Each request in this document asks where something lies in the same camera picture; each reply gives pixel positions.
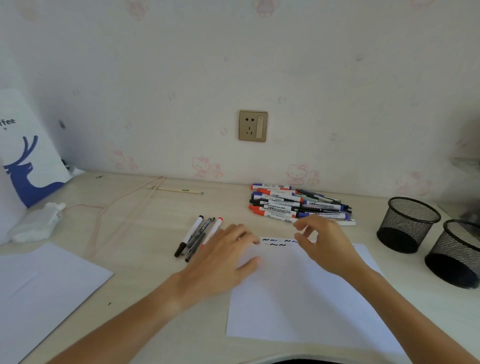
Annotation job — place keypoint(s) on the dark slim pen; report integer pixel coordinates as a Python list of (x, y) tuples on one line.
[(206, 227)]

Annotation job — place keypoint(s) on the blank white paper sheet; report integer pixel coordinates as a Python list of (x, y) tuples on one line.
[(45, 300)]

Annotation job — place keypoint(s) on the black cap whiteboard marker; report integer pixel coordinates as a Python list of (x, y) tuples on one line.
[(191, 232)]

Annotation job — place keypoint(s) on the person's left hand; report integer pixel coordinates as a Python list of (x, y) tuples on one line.
[(217, 266)]

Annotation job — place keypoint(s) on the gold wall socket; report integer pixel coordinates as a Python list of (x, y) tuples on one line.
[(248, 125)]

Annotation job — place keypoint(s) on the red-capped white marker pen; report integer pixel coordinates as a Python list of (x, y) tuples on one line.
[(216, 225)]

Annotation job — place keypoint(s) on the black mesh cup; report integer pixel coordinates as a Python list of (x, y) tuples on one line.
[(408, 221), (457, 255)]

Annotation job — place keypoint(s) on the clear acrylic rack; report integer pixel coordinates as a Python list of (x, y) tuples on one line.
[(465, 163)]

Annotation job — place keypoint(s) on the white paper sheet with squiggles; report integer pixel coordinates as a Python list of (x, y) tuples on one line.
[(300, 311)]

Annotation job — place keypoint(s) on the person's right hand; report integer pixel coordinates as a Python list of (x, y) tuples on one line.
[(330, 247)]

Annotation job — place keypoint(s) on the person's right forearm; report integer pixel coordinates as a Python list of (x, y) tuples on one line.
[(412, 322)]

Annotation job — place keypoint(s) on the small white scrap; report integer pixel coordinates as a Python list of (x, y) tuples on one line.
[(77, 172)]

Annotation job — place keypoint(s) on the light wooden table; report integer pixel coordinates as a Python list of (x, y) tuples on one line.
[(131, 243)]

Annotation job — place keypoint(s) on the person's left forearm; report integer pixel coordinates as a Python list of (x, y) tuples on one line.
[(123, 326)]

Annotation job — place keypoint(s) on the paper-wrapped chopsticks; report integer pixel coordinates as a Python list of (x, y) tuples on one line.
[(172, 190)]

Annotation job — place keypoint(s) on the crumpled white tissue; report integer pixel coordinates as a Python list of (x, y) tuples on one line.
[(33, 225)]

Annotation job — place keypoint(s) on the clear slim pen black cap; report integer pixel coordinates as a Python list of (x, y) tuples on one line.
[(195, 249)]

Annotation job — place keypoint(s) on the white plastic bag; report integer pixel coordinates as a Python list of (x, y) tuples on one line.
[(26, 150)]

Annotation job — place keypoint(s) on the pile of assorted pens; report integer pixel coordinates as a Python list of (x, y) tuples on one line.
[(277, 208)]

